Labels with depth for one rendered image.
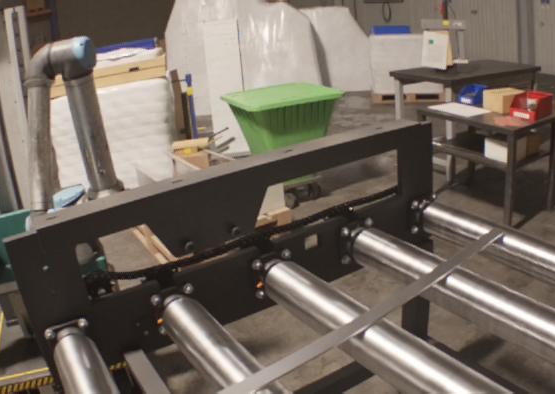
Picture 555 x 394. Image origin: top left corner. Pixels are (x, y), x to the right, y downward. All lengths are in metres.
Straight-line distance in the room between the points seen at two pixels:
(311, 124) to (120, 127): 1.67
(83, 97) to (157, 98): 2.80
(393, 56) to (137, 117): 4.54
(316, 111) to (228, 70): 1.31
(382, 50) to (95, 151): 6.51
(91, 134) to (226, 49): 3.28
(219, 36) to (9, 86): 3.12
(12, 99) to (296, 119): 2.37
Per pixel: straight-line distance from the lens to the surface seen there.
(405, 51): 7.96
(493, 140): 3.61
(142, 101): 4.52
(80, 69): 1.74
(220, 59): 4.96
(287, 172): 1.38
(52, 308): 1.27
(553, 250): 1.45
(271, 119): 3.78
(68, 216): 1.21
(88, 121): 1.79
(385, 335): 1.08
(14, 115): 2.15
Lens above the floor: 1.55
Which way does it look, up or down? 21 degrees down
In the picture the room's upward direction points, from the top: 5 degrees counter-clockwise
